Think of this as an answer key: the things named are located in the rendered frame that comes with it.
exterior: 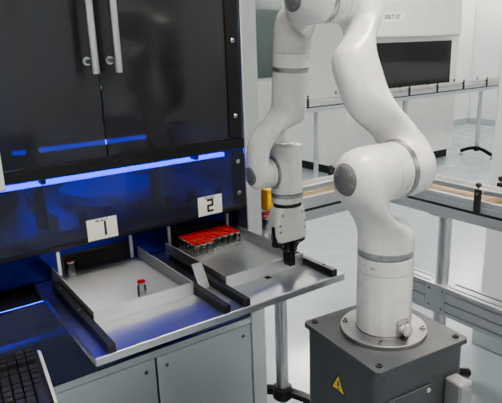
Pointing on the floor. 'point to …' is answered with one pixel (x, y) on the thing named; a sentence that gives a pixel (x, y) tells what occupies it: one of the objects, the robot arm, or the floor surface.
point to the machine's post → (247, 68)
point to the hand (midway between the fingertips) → (288, 257)
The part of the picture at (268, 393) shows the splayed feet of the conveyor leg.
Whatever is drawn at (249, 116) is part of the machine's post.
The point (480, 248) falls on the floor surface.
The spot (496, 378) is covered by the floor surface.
